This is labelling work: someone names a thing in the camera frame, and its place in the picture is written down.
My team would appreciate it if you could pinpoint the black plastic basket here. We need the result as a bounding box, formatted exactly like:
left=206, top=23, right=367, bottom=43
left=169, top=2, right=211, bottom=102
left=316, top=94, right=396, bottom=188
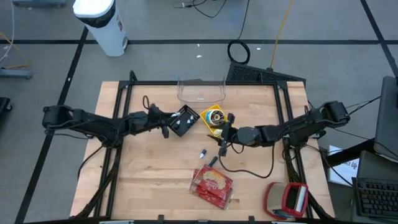
left=168, top=104, right=201, bottom=138

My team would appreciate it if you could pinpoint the white trash can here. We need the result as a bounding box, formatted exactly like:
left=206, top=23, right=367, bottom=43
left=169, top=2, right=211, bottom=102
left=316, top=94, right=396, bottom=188
left=72, top=0, right=129, bottom=57

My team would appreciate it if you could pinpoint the clear plastic bin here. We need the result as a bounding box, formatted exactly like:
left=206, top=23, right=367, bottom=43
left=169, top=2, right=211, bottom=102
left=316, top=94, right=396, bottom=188
left=176, top=77, right=227, bottom=109

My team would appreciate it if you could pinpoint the grey floor base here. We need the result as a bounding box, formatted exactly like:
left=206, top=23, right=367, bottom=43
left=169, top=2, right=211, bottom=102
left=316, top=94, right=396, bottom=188
left=0, top=68, right=34, bottom=80

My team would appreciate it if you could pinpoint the black coiled cable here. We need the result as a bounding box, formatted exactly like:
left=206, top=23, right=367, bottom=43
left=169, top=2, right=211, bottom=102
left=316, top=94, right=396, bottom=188
left=226, top=0, right=251, bottom=65

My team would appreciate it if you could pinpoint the black floor equipment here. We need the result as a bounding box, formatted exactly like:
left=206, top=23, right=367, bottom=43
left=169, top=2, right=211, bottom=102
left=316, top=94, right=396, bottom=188
left=0, top=96, right=13, bottom=114

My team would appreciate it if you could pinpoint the grey floor plate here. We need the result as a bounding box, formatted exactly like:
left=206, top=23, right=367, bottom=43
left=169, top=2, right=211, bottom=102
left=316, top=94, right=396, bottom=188
left=11, top=0, right=68, bottom=8

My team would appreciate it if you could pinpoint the black mesh panel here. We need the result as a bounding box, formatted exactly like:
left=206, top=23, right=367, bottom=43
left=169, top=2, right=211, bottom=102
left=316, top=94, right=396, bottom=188
left=225, top=61, right=307, bottom=85

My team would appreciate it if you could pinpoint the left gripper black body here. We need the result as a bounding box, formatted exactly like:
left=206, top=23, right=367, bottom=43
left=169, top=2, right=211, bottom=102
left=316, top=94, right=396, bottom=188
left=147, top=103, right=172, bottom=139

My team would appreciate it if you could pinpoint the yellow plastic basket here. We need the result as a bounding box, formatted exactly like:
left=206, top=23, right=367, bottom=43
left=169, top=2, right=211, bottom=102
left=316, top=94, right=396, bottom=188
left=199, top=103, right=234, bottom=138

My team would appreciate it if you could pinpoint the white paper sheet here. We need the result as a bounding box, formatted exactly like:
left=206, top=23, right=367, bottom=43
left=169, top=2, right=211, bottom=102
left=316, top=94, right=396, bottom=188
left=328, top=144, right=361, bottom=187

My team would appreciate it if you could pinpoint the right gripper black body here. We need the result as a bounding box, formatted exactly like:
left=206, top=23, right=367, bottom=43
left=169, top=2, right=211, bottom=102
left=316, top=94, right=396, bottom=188
left=218, top=113, right=239, bottom=157

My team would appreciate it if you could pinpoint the black side desk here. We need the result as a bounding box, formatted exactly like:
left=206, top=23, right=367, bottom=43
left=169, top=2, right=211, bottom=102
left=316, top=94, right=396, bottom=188
left=323, top=138, right=398, bottom=224

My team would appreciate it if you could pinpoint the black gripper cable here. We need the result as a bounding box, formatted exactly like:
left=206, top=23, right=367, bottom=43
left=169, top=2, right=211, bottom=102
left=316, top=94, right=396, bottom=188
left=218, top=136, right=277, bottom=180

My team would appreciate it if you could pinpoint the black keyboard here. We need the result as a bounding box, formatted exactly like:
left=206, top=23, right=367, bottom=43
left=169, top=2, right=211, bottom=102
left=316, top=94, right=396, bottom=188
left=352, top=177, right=398, bottom=219

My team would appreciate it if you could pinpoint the black aluminium table frame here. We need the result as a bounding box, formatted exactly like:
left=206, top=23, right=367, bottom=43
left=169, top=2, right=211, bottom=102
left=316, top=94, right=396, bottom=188
left=70, top=70, right=336, bottom=224

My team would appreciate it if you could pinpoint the yellow hanging cable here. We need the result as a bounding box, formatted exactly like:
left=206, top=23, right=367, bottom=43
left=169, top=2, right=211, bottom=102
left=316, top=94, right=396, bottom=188
left=269, top=0, right=294, bottom=70

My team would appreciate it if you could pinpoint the chocolate iced toy donut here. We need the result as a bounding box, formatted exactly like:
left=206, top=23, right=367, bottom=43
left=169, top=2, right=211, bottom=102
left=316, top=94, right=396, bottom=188
left=205, top=109, right=226, bottom=127

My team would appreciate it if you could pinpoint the dark grey panel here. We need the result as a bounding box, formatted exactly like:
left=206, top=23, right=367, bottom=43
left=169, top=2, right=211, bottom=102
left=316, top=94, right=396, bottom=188
left=373, top=75, right=398, bottom=163

